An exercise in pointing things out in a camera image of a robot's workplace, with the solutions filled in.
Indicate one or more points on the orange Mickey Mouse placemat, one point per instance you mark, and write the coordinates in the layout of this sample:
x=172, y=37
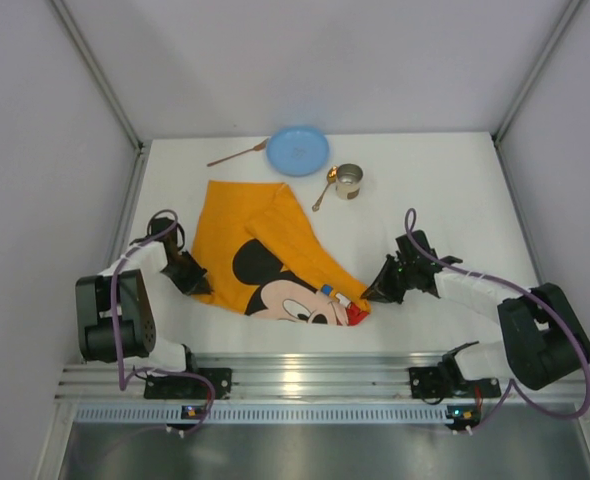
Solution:
x=263, y=259

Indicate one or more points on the gold fork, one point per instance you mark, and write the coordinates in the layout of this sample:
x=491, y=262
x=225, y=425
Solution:
x=256, y=148

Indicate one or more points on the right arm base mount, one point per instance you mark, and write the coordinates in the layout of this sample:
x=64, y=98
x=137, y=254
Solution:
x=432, y=384

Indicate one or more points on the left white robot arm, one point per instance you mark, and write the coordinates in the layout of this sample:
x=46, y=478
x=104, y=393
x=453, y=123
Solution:
x=115, y=319

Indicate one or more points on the slotted cable duct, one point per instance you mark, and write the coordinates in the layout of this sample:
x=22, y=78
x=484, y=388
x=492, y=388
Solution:
x=264, y=414

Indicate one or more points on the metal cup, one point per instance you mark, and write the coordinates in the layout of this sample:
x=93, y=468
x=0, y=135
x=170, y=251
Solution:
x=348, y=181

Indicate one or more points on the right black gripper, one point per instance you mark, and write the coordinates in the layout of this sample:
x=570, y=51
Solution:
x=392, y=278

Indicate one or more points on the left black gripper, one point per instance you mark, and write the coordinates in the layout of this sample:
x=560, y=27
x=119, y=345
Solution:
x=186, y=271

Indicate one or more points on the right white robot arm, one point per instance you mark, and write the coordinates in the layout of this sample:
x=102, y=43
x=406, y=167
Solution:
x=542, y=339

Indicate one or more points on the aluminium rail base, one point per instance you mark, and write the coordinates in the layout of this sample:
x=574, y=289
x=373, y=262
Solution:
x=284, y=377

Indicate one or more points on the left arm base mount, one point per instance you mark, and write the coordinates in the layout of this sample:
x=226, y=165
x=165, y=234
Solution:
x=180, y=387

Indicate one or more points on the gold spoon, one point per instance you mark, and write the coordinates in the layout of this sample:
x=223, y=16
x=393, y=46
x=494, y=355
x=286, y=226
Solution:
x=331, y=178

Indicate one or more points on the blue plate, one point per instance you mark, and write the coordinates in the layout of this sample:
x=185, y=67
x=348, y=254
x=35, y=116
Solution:
x=298, y=150

